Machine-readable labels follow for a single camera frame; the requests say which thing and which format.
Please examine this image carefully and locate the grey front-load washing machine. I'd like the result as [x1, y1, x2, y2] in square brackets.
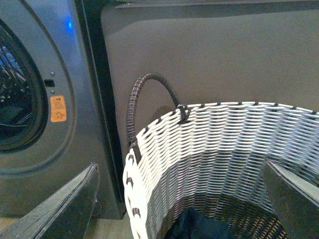
[0, 0, 125, 219]

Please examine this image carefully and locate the dark navy mesh garment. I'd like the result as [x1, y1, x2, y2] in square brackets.
[164, 208, 235, 239]

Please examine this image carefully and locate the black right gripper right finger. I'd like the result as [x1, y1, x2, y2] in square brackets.
[263, 160, 319, 239]

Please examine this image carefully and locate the orange warning sticker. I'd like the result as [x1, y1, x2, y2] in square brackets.
[50, 95, 67, 122]

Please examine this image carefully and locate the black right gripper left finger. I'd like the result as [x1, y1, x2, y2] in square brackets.
[0, 163, 100, 239]

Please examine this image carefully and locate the grey cabinet beside washer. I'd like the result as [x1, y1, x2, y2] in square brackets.
[101, 0, 319, 155]

